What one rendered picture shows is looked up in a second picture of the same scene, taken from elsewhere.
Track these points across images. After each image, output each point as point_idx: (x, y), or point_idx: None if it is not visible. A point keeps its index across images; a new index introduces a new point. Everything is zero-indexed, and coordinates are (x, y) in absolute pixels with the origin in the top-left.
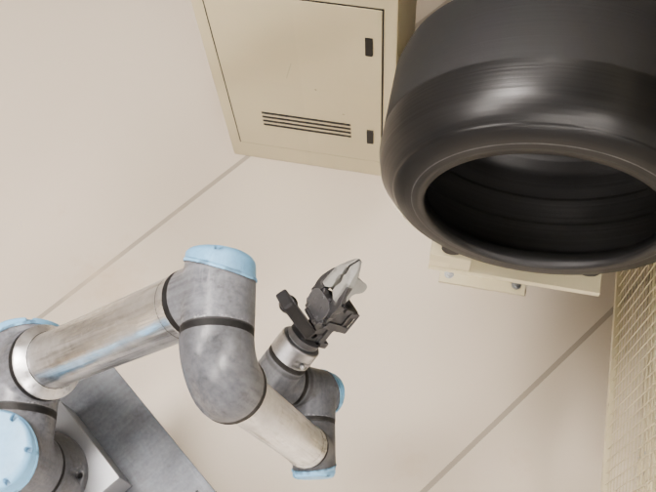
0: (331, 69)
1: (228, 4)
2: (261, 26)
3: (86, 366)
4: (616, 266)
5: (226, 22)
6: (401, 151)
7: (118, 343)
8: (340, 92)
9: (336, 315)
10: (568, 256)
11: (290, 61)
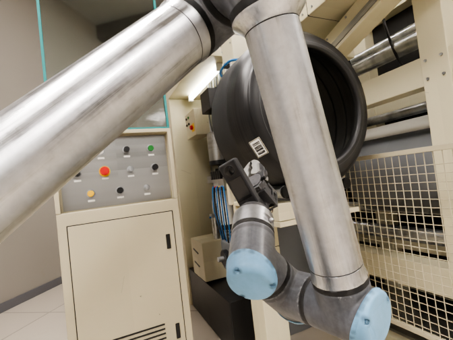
0: (149, 270)
1: (85, 235)
2: (105, 247)
3: (54, 106)
4: (356, 146)
5: (82, 252)
6: (246, 74)
7: (116, 44)
8: (156, 291)
9: (265, 185)
10: (336, 157)
11: (123, 274)
